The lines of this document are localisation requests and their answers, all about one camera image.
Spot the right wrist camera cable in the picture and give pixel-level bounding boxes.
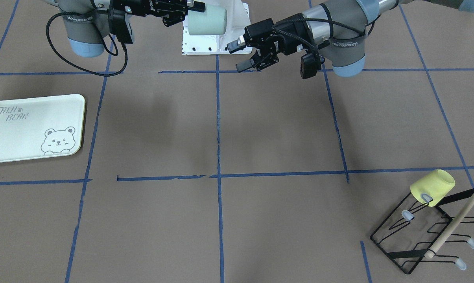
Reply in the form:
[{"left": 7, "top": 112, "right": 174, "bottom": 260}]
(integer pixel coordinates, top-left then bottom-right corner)
[{"left": 46, "top": 13, "right": 129, "bottom": 77}]

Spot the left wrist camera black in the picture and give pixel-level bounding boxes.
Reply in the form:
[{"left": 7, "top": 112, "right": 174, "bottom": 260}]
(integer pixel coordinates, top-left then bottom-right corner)
[{"left": 300, "top": 53, "right": 324, "bottom": 79}]

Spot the cream bear tray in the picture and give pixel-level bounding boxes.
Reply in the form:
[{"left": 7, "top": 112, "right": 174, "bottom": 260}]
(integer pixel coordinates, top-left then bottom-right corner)
[{"left": 0, "top": 94, "right": 86, "bottom": 163}]

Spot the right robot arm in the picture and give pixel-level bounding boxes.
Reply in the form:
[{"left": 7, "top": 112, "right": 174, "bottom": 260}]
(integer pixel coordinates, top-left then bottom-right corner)
[{"left": 45, "top": 0, "right": 207, "bottom": 57}]

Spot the yellow cup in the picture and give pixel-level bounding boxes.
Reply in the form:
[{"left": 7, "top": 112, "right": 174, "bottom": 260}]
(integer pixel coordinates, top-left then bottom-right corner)
[{"left": 410, "top": 169, "right": 456, "bottom": 207}]

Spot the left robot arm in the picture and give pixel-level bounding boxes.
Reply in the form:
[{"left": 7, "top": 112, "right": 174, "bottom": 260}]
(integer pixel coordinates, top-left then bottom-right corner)
[{"left": 227, "top": 0, "right": 408, "bottom": 79}]

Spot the black wire cup rack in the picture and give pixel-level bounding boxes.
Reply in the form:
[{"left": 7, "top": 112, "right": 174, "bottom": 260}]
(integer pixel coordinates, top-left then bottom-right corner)
[{"left": 370, "top": 188, "right": 474, "bottom": 275}]

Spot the light green cup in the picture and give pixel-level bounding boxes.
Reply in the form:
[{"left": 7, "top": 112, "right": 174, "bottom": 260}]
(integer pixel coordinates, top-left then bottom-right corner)
[{"left": 187, "top": 5, "right": 227, "bottom": 35}]

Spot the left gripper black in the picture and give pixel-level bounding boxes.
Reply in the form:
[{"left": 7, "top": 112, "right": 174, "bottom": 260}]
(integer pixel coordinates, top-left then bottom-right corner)
[{"left": 226, "top": 14, "right": 311, "bottom": 72}]

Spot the white camera stand pillar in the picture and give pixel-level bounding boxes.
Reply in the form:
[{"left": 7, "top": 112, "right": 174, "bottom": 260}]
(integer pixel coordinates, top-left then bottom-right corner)
[{"left": 182, "top": 0, "right": 251, "bottom": 55}]

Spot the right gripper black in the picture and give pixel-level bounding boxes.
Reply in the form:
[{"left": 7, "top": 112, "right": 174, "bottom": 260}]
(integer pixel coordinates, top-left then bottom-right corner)
[{"left": 122, "top": 0, "right": 206, "bottom": 27}]

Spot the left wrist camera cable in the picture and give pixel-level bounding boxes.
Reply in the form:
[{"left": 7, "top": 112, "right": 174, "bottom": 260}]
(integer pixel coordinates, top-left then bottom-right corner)
[{"left": 271, "top": 11, "right": 375, "bottom": 51}]

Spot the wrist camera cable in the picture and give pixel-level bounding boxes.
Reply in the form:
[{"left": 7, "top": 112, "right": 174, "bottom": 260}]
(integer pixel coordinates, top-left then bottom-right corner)
[
  {"left": 46, "top": 13, "right": 129, "bottom": 77},
  {"left": 271, "top": 11, "right": 375, "bottom": 51}
]

